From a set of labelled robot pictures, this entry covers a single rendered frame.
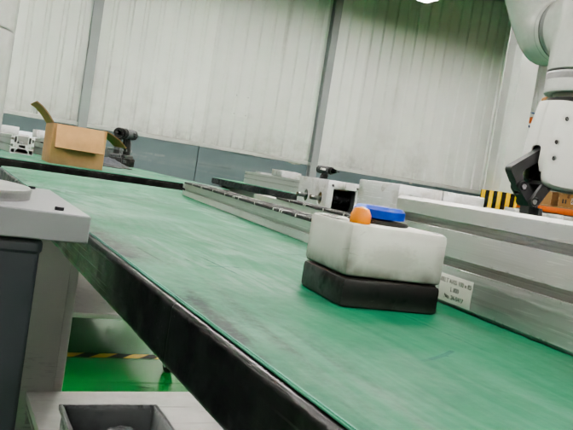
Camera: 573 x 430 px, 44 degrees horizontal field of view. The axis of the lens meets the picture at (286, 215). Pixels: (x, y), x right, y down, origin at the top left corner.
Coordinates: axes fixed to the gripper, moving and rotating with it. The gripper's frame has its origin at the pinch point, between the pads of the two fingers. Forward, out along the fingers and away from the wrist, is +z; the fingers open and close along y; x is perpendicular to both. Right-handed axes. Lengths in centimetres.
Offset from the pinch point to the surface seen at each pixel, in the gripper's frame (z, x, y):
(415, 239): 1.1, 21.0, 31.0
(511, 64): -180, -667, -474
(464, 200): -2.4, 4.9, 16.6
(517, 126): -104, -641, -478
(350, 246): 2.3, 20.8, 36.0
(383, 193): -1.8, 1.9, 24.1
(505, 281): 3.4, 21.5, 23.1
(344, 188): -1, -88, -13
